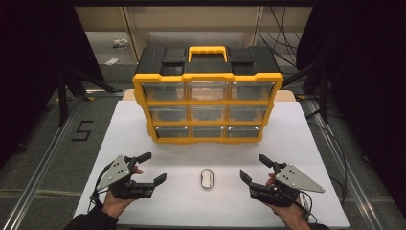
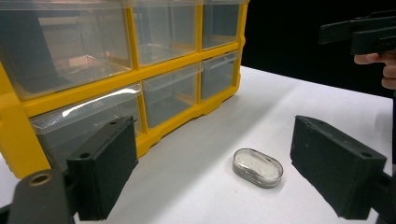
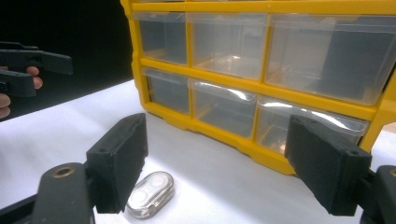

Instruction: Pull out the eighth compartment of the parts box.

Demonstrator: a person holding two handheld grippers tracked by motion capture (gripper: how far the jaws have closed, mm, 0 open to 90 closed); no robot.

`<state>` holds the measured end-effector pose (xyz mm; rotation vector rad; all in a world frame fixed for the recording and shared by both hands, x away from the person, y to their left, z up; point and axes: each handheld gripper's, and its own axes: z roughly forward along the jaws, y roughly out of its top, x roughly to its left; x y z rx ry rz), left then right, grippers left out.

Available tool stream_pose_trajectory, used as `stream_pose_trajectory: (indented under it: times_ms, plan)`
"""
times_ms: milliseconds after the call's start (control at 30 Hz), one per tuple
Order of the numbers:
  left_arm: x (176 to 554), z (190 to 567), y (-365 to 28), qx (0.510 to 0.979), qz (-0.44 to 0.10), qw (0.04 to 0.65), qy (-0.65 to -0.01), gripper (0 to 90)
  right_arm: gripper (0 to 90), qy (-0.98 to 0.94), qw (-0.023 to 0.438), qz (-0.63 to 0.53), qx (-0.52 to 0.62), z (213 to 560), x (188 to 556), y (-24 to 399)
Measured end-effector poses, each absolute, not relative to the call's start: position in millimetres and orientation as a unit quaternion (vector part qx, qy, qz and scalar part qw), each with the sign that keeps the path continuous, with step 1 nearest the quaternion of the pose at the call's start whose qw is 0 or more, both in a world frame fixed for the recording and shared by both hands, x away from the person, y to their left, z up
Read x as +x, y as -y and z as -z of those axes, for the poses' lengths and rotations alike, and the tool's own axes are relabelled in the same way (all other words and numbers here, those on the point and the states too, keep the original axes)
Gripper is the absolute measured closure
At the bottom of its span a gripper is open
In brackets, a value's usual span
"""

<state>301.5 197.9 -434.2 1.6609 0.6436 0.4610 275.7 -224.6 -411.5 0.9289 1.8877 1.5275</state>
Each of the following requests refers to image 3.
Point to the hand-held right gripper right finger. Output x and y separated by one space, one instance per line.
323 161

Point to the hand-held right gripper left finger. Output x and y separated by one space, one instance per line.
118 155

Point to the clear plastic pull-out drawer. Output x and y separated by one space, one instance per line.
222 109

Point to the yellow black drawer cabinet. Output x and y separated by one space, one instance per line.
311 6

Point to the set of clear cabinet drawers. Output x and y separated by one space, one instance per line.
327 56

